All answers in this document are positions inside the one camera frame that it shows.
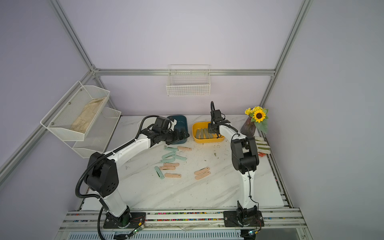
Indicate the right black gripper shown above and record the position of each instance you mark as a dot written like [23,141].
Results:
[214,128]

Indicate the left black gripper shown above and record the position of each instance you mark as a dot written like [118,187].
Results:
[177,137]

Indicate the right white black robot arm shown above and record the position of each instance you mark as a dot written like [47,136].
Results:
[245,160]

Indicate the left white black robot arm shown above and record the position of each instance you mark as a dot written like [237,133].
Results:
[101,178]

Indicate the dark teal storage box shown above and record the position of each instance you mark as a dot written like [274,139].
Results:
[182,123]

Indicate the yellow storage box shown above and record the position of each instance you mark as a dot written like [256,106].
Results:
[202,125]

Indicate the pink knife top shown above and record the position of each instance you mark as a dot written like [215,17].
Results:
[181,148]

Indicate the mint knife top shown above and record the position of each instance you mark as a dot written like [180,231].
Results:
[170,149]

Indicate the mint knife short middle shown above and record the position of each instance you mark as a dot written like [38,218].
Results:
[179,157]

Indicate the mint knife upper middle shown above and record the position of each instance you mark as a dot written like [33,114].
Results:
[168,155]

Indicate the pink knife upper left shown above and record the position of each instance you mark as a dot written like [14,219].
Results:
[171,164]

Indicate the mint knife lower middle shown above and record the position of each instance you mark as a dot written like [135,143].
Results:
[169,160]

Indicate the purple glass vase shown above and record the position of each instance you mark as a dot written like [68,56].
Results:
[248,129]

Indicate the pink knife middle left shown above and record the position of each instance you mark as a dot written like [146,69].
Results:
[167,168]

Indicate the pink knife right upper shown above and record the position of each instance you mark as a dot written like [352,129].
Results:
[201,171]

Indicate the pink knife bottom left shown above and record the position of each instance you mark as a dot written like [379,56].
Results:
[168,175]

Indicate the mint knife far left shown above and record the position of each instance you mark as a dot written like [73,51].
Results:
[159,173]

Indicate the yellow sunflower bouquet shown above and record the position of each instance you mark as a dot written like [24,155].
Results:
[260,118]

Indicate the white green work glove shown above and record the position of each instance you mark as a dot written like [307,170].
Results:
[262,146]

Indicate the beige cloth in shelf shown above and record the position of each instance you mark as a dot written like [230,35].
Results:
[83,121]

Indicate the white mesh two-tier shelf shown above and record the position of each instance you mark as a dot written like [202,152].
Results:
[99,133]

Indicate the white wire wall basket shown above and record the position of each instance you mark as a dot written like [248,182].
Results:
[188,80]

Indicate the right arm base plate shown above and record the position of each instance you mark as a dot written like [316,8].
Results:
[234,219]

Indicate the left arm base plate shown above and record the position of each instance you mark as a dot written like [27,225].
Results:
[132,220]

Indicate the aluminium frame struts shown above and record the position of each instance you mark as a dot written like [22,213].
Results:
[9,167]

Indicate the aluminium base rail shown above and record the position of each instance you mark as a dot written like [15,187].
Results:
[189,220]

